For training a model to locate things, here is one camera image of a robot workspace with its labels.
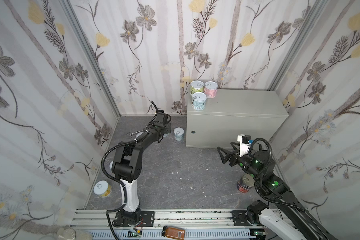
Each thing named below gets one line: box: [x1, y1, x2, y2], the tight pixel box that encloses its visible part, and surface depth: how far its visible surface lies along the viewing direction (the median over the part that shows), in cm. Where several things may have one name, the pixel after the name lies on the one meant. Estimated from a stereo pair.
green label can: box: [190, 80, 204, 95], surface depth 82 cm
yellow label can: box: [93, 180, 112, 198], surface depth 80 cm
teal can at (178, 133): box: [173, 127, 185, 141], surface depth 106 cm
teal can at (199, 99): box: [192, 92, 207, 111], surface depth 75 cm
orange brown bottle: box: [161, 225, 186, 240], surface depth 69 cm
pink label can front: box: [204, 81, 218, 99], surface depth 82 cm
